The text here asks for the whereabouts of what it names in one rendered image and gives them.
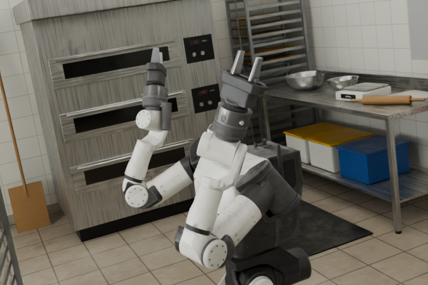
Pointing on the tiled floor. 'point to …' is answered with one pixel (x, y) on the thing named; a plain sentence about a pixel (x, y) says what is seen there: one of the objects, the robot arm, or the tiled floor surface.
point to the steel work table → (388, 111)
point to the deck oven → (119, 90)
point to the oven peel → (26, 193)
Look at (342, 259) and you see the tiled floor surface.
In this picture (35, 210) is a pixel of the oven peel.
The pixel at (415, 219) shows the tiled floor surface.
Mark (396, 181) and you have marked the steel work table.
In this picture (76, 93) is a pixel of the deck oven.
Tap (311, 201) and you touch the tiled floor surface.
